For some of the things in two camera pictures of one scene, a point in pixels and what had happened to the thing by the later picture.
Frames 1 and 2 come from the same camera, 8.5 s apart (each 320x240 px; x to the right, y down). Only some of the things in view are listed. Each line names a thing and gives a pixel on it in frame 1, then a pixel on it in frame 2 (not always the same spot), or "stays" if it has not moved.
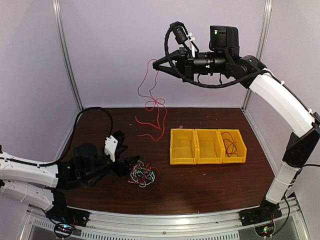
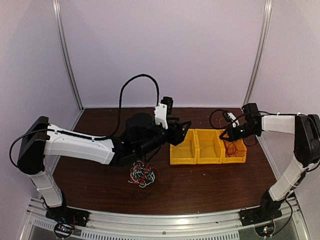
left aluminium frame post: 61,31 stays
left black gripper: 125,168 -> 177,135
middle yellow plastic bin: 209,147 stays
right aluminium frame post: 261,41 stays
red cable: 159,127 -> 224,142
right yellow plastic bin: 235,150 stays
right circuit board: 265,230 stays
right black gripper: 187,72 -> 231,132
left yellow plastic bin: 183,146 stays
